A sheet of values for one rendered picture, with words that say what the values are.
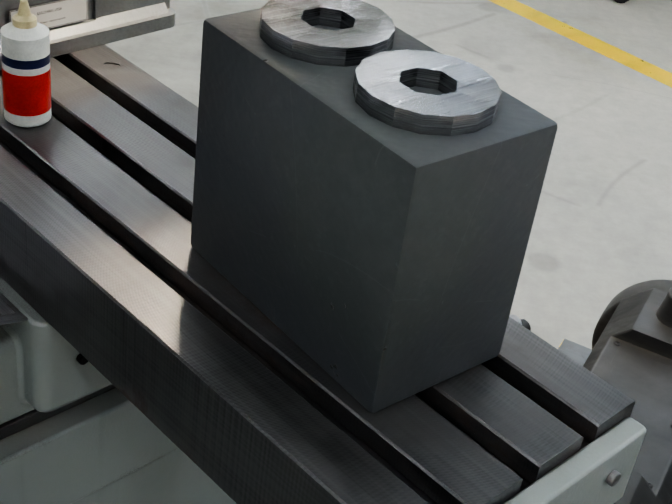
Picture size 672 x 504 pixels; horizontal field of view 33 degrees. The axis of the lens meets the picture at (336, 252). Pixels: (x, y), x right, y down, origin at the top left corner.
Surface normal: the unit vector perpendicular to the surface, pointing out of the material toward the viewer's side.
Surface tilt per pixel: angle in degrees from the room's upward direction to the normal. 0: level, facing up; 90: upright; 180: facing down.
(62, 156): 0
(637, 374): 0
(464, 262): 90
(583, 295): 0
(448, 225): 90
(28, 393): 90
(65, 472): 90
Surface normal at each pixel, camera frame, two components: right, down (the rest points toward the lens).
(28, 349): -0.73, 0.31
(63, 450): 0.68, 0.48
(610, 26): 0.12, -0.82
